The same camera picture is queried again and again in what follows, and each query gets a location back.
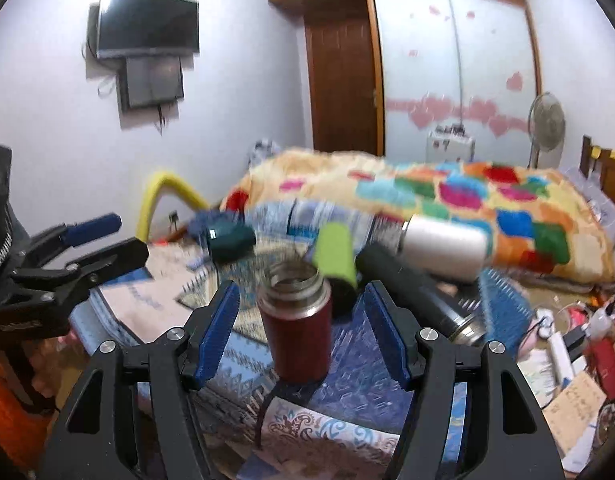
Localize colourful patchwork blanket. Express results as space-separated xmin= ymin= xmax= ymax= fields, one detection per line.
xmin=220 ymin=147 xmax=615 ymax=283

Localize brown wooden door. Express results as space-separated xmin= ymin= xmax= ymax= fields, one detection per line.
xmin=304 ymin=12 xmax=379 ymax=156

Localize brown cardboard piece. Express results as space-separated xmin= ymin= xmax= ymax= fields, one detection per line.
xmin=541 ymin=372 xmax=609 ymax=443

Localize black thermos cup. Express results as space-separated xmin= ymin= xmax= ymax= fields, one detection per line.
xmin=356 ymin=244 xmax=489 ymax=347

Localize yellow foam tube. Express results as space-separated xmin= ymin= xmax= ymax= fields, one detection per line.
xmin=136 ymin=170 xmax=211 ymax=242

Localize red thermos cup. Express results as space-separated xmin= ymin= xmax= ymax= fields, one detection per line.
xmin=256 ymin=259 xmax=334 ymax=385

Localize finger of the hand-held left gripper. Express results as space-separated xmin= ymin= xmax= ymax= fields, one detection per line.
xmin=10 ymin=237 xmax=150 ymax=307
xmin=28 ymin=213 xmax=123 ymax=262

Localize standing fan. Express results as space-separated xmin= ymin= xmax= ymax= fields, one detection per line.
xmin=526 ymin=91 xmax=567 ymax=170

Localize small white cabinet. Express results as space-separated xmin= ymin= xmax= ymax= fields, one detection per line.
xmin=426 ymin=127 xmax=477 ymax=164

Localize dark green case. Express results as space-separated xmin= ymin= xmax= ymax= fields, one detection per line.
xmin=206 ymin=224 xmax=257 ymax=262

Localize dark wall panel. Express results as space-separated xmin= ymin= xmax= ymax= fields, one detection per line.
xmin=118 ymin=55 xmax=185 ymax=111

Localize wall-mounted television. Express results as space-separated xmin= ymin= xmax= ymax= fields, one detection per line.
xmin=95 ymin=0 xmax=201 ymax=60

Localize green cup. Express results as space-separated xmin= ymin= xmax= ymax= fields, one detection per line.
xmin=311 ymin=221 xmax=359 ymax=317

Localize red flat box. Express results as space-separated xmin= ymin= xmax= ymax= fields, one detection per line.
xmin=590 ymin=337 xmax=615 ymax=398

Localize white plastic bottle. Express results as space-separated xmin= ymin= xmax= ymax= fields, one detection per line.
xmin=586 ymin=304 xmax=615 ymax=342

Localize white thermos cup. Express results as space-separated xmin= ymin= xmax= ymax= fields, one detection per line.
xmin=400 ymin=214 xmax=489 ymax=282

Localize blue patterned blanket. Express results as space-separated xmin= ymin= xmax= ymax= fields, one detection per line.
xmin=70 ymin=199 xmax=471 ymax=480

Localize orange cloth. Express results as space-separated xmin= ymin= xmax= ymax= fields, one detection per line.
xmin=0 ymin=342 xmax=56 ymax=468

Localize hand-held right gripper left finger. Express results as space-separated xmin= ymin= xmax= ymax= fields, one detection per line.
xmin=38 ymin=280 xmax=241 ymax=480

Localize blue bristle brush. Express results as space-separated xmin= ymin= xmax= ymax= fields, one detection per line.
xmin=478 ymin=267 xmax=535 ymax=348

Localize wardrobe with white sliding doors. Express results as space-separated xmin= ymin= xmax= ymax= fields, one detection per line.
xmin=266 ymin=0 xmax=544 ymax=168

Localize wooden headboard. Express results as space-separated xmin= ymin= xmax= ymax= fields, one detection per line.
xmin=579 ymin=135 xmax=615 ymax=206

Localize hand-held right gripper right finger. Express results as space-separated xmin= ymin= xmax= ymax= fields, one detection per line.
xmin=363 ymin=280 xmax=564 ymax=480

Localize white power strip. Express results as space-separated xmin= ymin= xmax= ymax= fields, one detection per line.
xmin=535 ymin=307 xmax=577 ymax=386

